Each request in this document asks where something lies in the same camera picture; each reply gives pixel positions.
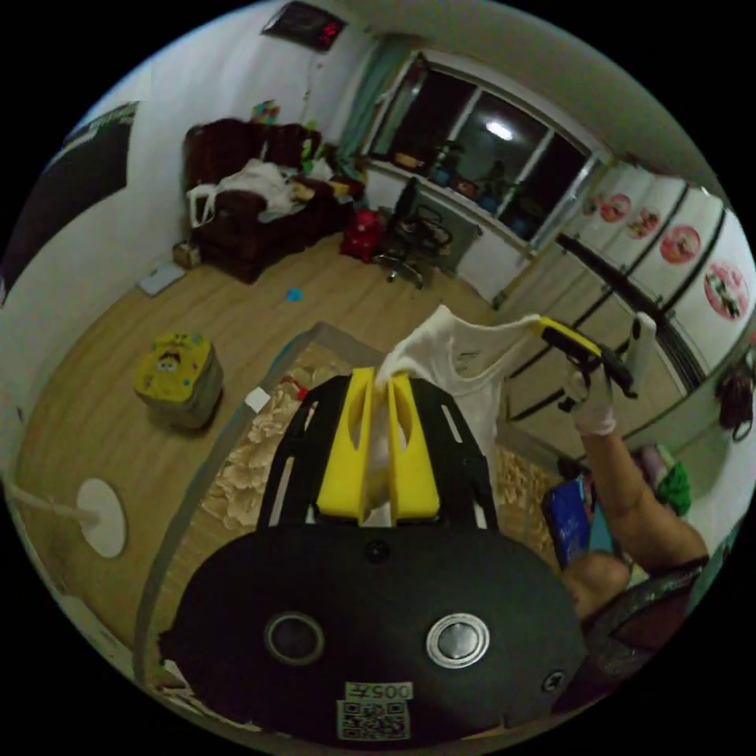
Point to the bed with flower print sheet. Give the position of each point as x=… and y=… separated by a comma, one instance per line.
x=236, y=493

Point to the red bag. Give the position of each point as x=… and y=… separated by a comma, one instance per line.
x=361, y=235

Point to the yellow cartoon bag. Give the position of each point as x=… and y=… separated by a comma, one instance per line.
x=174, y=378

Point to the white floor scale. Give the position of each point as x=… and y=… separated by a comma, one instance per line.
x=162, y=279

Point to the digital wall clock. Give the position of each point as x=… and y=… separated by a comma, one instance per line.
x=304, y=25

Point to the white round fan stand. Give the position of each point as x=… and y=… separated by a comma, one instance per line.
x=103, y=517

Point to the white wardrobe with round pictures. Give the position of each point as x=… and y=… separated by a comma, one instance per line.
x=685, y=201

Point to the dark handbag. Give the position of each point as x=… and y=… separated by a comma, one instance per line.
x=735, y=398

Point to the window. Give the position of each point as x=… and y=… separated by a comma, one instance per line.
x=484, y=159

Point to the black office chair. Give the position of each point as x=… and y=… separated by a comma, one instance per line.
x=407, y=227

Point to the dark red sofa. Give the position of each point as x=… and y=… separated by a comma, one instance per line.
x=236, y=227

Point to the small brown carton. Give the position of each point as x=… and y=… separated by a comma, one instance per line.
x=188, y=255

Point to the person's body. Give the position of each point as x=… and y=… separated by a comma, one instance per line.
x=632, y=614

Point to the teal curtain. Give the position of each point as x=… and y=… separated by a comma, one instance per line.
x=372, y=94

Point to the pile of clothes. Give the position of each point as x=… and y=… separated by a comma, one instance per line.
x=676, y=487

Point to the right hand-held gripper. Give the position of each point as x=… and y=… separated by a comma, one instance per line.
x=614, y=369

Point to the blue tablet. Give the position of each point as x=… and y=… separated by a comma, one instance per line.
x=568, y=520

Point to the person's right forearm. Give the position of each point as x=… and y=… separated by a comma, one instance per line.
x=626, y=496

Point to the person's right hand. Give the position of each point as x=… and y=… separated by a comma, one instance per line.
x=596, y=410

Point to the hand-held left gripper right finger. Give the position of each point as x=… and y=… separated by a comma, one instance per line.
x=416, y=466

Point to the black wall television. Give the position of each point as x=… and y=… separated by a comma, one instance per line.
x=71, y=183

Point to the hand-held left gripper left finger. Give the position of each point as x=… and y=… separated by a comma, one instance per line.
x=345, y=461

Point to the white short sleeve shirt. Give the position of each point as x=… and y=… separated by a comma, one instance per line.
x=466, y=378

